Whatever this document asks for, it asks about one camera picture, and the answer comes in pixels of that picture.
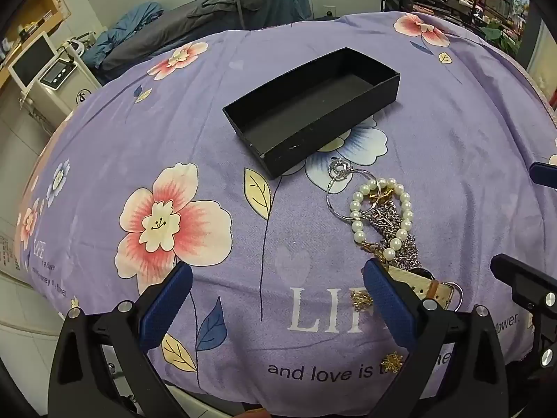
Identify silver chain necklace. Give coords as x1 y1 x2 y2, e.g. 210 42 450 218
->
363 207 425 271

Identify gold snowflake brooch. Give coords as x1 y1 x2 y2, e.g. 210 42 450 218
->
381 350 405 373
350 289 375 312

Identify white beauty machine with screen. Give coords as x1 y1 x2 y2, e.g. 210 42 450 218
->
9 32 103 116

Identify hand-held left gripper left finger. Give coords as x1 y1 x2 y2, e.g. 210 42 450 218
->
49 262 194 418

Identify white pearl bracelet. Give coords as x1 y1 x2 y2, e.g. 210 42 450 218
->
350 178 413 263

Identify purple floral blanket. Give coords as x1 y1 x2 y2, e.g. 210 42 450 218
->
13 11 557 405

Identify chunky silver ring earrings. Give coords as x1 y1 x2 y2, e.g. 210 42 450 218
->
329 157 352 181

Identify grey bed blanket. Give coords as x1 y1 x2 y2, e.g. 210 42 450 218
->
102 0 305 70

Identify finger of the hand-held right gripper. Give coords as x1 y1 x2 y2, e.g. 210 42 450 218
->
531 161 557 186
490 253 557 373

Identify teal massage bed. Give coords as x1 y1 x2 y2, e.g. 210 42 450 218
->
93 0 312 85

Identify thin silver hoop earring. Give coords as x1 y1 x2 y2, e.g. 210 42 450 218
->
325 168 376 223

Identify beige leather strap bracelet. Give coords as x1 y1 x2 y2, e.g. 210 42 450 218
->
385 265 464 312

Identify small white beauty device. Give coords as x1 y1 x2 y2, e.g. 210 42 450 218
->
58 37 96 64

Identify wall poster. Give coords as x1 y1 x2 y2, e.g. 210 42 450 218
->
0 226 22 276

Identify blue duvet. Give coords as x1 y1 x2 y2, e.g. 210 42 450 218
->
83 2 164 70

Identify wooden wall shelf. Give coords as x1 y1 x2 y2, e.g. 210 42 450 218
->
0 0 72 92

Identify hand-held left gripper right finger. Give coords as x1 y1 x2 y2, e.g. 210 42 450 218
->
362 258 510 418

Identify black cardboard box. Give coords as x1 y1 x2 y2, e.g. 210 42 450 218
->
223 47 400 180

